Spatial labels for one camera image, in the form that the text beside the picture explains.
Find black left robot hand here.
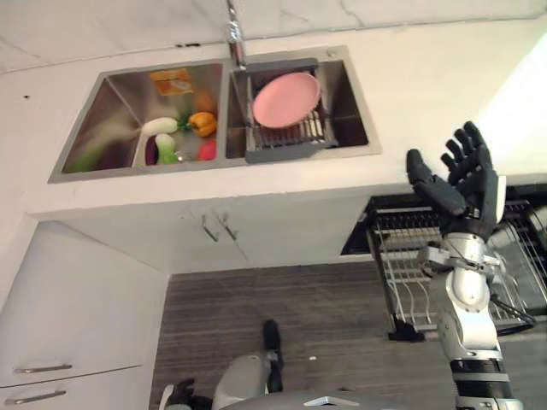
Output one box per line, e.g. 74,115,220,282
164,378,215,410

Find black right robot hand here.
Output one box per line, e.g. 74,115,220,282
405,120,508,238

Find silver robot body and legs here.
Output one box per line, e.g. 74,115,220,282
212,319,461,410

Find white drawer unit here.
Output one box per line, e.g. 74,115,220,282
0,220,170,410

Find white sink cabinet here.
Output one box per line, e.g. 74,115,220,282
26,179,411,274

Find grey sink drainer rack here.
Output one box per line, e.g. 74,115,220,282
232,58,338,164

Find pink plate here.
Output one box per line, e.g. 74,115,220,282
252,72,321,129

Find purple eggplant toy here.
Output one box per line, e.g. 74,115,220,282
144,135,160,166

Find green white vegetable toy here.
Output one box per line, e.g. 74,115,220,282
154,132,179,166

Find stainless steel double sink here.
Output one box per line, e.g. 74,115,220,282
47,44,385,185

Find white radish toy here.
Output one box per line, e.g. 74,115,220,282
141,116,179,137

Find yellow bell pepper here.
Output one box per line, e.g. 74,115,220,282
185,111,218,138

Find chrome kitchen faucet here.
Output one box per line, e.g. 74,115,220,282
220,0,249,71

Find orange sponge packet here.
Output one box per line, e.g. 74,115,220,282
149,68,194,97

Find wire dishwasher rack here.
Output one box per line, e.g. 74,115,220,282
366,194,547,338

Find silver drawer handle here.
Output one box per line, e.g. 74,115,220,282
3,389,68,406
12,363,73,375

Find silver cabinet door handle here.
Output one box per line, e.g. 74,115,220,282
218,213,239,241
201,214,220,243

